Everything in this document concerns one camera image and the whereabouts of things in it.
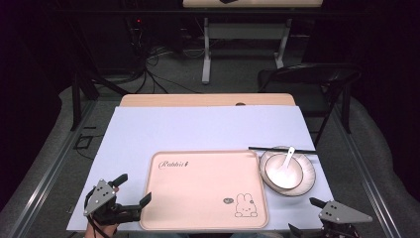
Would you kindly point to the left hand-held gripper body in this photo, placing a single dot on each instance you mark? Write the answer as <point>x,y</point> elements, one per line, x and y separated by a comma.
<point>100,196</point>

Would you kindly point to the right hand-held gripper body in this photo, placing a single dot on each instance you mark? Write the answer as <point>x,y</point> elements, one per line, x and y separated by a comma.
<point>341,213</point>

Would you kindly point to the person's left hand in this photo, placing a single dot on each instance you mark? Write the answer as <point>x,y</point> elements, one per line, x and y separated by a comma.
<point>99,230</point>

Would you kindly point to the white round bowl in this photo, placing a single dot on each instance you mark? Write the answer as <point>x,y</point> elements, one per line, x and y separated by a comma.
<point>307,180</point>

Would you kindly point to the white spoon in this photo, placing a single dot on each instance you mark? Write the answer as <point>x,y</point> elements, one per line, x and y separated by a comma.
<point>286,162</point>

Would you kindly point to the black chopstick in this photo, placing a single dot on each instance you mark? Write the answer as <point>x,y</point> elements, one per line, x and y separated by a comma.
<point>307,151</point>
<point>264,148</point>

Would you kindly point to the pink tray with rabbit print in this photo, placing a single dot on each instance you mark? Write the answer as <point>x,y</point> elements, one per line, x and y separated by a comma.
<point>204,190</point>

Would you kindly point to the pale blue table sheet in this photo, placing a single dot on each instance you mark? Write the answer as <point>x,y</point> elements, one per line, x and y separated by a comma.
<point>198,129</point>

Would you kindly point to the black metal stand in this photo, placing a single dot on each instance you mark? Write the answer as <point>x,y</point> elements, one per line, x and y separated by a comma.
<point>84,89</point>

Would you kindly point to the wooden table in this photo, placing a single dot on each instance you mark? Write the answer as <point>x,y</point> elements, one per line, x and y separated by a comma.
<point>198,99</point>

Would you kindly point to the black folding chair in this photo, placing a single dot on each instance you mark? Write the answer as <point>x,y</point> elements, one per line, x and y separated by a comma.
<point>313,74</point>

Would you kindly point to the wooden top of background table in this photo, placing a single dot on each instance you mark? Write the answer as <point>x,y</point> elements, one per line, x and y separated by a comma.
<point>254,3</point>

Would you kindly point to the aluminium floor rail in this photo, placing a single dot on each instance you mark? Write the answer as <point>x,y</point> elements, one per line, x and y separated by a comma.
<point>366,175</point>
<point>49,172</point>

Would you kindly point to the black floor frame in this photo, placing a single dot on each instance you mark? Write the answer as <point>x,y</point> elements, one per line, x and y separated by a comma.
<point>83,141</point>

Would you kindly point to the white metal table frame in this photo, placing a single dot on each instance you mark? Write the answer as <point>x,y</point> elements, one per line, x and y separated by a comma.
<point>244,33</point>

